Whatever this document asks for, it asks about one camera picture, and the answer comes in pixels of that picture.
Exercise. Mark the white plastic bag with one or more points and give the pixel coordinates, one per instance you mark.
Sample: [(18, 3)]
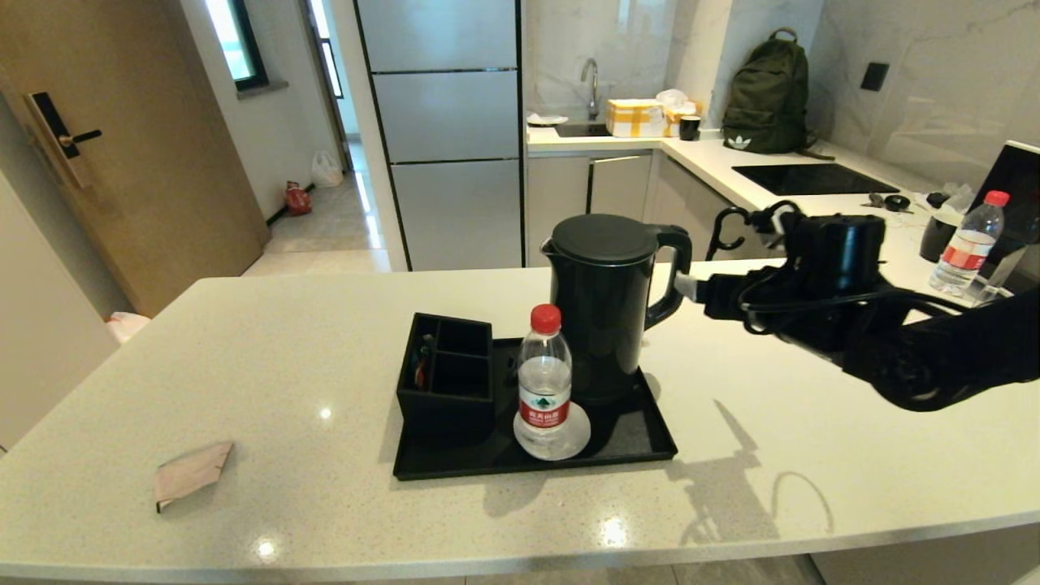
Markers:
[(327, 171)]

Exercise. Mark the chrome sink faucet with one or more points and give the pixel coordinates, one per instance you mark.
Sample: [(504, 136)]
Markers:
[(594, 97)]

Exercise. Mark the clear acrylic sign stand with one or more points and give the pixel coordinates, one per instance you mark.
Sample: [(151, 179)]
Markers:
[(999, 276)]

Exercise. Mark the tall black cup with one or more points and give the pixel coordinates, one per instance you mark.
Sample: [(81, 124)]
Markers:
[(934, 237)]

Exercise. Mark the silver refrigerator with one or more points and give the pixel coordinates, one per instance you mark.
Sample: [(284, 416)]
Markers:
[(447, 122)]

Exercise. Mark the small black mug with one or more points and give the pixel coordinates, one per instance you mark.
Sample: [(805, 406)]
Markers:
[(689, 130)]

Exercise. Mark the clear water bottle red cap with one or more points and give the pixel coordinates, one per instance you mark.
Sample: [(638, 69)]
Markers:
[(543, 382), (967, 248)]

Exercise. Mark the dark framed window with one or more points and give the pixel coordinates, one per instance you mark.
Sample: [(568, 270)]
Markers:
[(236, 41)]

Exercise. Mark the dark green backpack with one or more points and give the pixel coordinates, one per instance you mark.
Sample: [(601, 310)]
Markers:
[(768, 93)]

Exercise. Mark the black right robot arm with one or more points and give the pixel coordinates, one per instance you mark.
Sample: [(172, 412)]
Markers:
[(934, 357)]

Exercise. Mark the white dish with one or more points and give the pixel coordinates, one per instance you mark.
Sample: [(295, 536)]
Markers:
[(544, 120)]

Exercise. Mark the dark green sachet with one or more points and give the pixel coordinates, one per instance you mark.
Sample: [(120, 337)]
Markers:
[(427, 353)]

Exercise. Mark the black rectangular serving tray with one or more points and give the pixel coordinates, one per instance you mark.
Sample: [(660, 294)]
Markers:
[(626, 443)]

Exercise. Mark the black electric kettle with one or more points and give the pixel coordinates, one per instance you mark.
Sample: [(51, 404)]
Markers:
[(601, 317)]

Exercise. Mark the crumpled clear plastic wrap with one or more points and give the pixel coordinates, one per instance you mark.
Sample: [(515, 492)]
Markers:
[(957, 199)]

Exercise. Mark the white crumpled tissue bag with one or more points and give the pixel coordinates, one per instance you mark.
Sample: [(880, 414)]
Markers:
[(671, 98)]

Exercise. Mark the black compartment organizer box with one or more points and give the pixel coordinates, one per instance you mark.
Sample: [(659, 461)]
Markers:
[(443, 414)]

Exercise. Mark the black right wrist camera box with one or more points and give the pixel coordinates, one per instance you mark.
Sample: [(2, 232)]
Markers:
[(837, 244)]

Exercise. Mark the black wall socket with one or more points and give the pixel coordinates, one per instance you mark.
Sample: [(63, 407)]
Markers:
[(874, 77)]

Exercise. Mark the white round saucer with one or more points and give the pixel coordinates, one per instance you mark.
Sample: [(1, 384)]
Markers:
[(578, 439)]

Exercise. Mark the black induction cooktop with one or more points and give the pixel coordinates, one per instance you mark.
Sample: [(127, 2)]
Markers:
[(812, 179)]

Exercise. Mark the pink tea bag packet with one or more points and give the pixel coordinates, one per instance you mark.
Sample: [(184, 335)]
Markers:
[(192, 473)]

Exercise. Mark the red bag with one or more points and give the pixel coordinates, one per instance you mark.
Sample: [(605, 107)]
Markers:
[(297, 201)]

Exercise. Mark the red sachet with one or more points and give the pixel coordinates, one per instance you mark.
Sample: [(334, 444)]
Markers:
[(422, 375)]

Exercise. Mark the white box with yellow tape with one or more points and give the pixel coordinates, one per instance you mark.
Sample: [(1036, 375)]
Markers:
[(634, 119)]

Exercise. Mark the black glass door microwave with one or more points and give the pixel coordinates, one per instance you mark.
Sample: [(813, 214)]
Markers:
[(1016, 179)]

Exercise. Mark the dark kitchen sink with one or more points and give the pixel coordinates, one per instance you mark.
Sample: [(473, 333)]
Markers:
[(581, 130)]

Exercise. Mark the black key bundle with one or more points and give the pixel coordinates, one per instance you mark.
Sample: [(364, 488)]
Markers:
[(896, 203)]

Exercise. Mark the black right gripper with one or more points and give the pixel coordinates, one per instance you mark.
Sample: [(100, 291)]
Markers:
[(735, 296)]

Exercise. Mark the brown wooden door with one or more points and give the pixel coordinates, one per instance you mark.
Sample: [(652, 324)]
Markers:
[(162, 203)]

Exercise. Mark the grey kitchen base cabinet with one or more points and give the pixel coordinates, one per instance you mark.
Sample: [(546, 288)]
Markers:
[(617, 187)]

